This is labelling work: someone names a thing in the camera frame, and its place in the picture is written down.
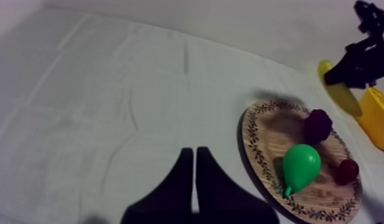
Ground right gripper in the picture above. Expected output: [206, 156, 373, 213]
[323, 35, 384, 90]

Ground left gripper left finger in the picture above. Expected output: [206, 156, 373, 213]
[120, 147, 194, 224]

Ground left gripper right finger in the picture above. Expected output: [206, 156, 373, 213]
[195, 146, 280, 224]

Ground yellow toy banana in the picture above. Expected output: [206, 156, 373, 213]
[317, 60, 364, 117]

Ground yellow plastic basket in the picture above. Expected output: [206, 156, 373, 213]
[355, 86, 384, 152]

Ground round wooden board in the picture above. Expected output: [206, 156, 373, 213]
[241, 99, 364, 224]

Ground purple toy grapes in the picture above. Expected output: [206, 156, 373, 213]
[304, 108, 334, 145]

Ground green toy pear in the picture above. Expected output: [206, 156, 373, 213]
[282, 144, 322, 198]

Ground small red fruit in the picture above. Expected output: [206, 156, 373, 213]
[336, 158, 360, 185]

